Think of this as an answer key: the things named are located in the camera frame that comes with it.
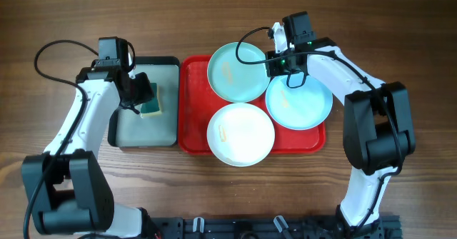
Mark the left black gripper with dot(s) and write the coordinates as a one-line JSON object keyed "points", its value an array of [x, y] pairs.
{"points": [[141, 89]]}

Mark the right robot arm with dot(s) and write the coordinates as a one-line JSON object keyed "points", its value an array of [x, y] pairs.
{"points": [[377, 125]]}

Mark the white plate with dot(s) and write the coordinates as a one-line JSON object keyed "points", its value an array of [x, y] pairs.
{"points": [[240, 134]]}

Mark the black tray with grey liner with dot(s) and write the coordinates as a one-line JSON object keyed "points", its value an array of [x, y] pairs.
{"points": [[127, 129]]}

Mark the pale green plate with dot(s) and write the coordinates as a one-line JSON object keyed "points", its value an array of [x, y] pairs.
{"points": [[233, 76]]}

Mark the red plastic tray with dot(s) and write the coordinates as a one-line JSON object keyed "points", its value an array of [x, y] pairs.
{"points": [[198, 103]]}

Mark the light blue plate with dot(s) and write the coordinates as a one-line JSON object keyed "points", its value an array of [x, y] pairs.
{"points": [[298, 102]]}

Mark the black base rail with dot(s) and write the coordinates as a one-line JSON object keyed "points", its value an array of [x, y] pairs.
{"points": [[319, 227]]}

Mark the green and yellow sponge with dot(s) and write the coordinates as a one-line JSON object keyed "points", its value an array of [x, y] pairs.
{"points": [[152, 107]]}

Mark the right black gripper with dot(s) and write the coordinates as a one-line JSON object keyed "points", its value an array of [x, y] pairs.
{"points": [[283, 65]]}

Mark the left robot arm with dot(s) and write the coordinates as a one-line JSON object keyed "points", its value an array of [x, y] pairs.
{"points": [[66, 189]]}

